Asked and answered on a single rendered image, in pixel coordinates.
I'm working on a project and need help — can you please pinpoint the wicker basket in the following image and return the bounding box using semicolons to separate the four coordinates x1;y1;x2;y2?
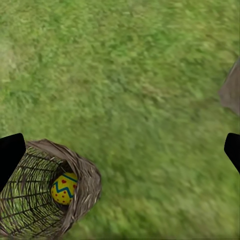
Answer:
0;138;102;240

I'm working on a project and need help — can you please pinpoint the easter egg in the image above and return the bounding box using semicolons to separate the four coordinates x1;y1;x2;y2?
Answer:
51;171;77;205

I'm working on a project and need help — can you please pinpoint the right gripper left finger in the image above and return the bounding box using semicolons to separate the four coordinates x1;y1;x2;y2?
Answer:
0;133;26;193

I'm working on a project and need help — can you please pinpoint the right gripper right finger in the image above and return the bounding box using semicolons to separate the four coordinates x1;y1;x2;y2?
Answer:
224;133;240;173

